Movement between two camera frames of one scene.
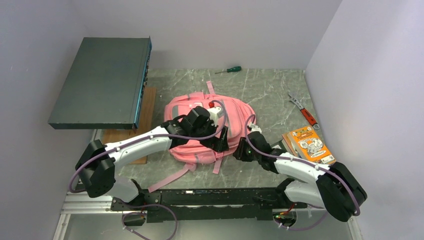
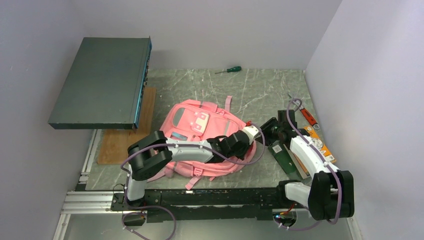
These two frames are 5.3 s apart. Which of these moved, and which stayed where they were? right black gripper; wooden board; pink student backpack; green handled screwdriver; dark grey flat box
Moved: right black gripper; pink student backpack
Stayed: dark grey flat box; green handled screwdriver; wooden board
